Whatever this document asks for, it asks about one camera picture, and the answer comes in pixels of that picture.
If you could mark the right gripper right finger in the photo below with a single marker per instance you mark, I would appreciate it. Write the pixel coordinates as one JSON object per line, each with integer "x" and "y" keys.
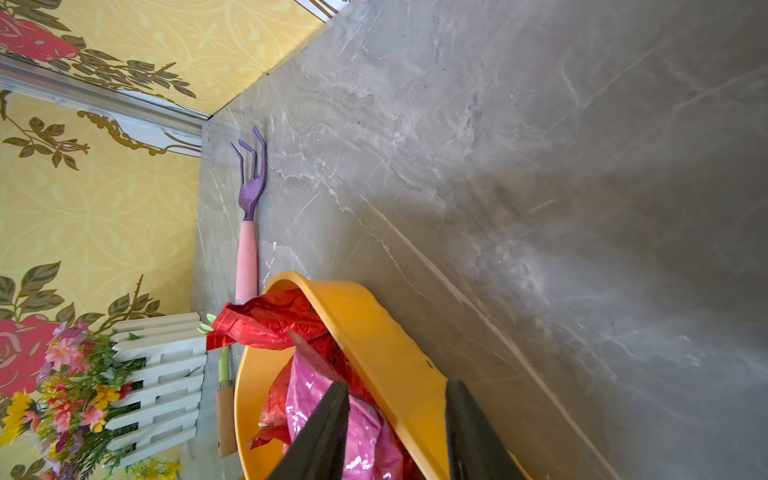
{"x": 475, "y": 451}

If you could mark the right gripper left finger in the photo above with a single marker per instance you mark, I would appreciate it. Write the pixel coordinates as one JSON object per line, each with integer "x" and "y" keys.
{"x": 319, "y": 450}

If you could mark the pink tea bag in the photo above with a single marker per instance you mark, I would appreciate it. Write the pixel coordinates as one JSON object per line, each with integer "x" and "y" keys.
{"x": 372, "y": 450}

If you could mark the orange plastic storage box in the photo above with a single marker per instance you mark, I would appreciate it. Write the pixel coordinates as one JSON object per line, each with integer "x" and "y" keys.
{"x": 405, "y": 384}

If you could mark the red tea bag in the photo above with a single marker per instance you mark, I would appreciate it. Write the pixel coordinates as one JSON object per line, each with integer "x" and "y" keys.
{"x": 273, "y": 421}
{"x": 266, "y": 322}

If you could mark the green toy rake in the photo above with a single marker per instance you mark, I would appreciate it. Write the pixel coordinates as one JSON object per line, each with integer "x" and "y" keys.
{"x": 222, "y": 372}

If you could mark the purple pink garden fork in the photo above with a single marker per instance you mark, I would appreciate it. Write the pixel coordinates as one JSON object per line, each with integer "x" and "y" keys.
{"x": 251, "y": 189}

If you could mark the artificial flower bouquet fence pot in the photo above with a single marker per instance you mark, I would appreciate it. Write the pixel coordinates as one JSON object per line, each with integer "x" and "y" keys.
{"x": 84, "y": 403}

